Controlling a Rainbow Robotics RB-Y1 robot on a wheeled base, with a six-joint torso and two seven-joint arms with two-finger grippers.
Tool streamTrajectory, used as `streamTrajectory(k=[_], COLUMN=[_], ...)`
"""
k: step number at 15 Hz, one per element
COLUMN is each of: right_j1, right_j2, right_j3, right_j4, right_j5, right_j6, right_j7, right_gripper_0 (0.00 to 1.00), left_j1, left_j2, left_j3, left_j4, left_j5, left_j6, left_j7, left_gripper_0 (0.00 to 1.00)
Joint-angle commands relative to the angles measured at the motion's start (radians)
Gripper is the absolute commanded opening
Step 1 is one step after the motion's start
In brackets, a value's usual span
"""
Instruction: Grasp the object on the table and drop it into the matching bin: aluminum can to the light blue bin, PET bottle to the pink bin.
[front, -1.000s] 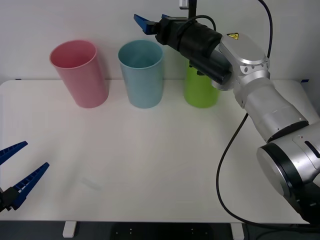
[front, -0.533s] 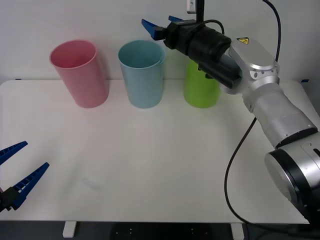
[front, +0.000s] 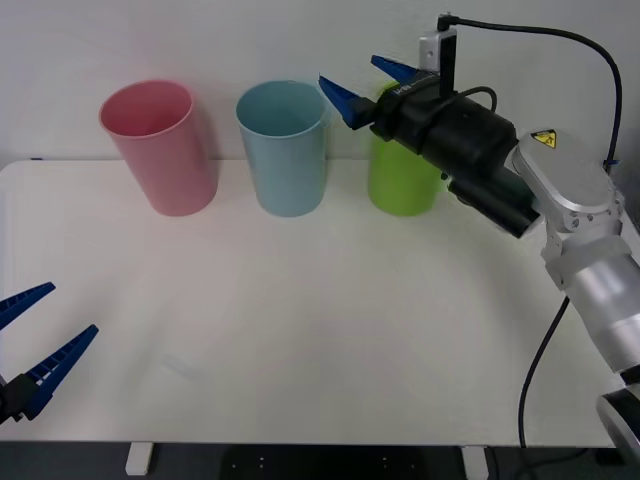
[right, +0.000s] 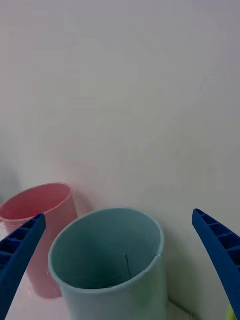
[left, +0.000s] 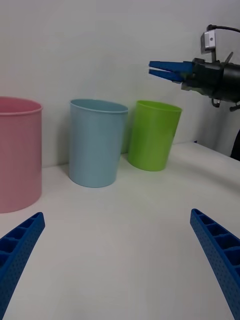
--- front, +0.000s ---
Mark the pink plastic bin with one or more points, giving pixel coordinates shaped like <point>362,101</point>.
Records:
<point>165,170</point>

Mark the pale blue plastic bin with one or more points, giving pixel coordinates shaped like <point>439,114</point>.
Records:
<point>287,170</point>

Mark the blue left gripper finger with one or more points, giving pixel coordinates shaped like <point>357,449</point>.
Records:
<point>22,300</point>
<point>57,362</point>

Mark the green plastic bin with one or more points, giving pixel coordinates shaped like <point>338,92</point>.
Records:
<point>400,187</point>

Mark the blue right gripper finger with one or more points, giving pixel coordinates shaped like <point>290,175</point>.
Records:
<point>395,69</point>
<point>347,102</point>

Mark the silver and black right arm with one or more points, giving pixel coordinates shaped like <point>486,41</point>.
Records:
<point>575,190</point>

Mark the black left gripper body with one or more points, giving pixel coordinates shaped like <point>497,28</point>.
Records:
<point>6,400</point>

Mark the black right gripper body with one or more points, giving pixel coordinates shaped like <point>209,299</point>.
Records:
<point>407,115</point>

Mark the white table leg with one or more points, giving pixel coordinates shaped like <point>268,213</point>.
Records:
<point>138,459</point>
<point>474,462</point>

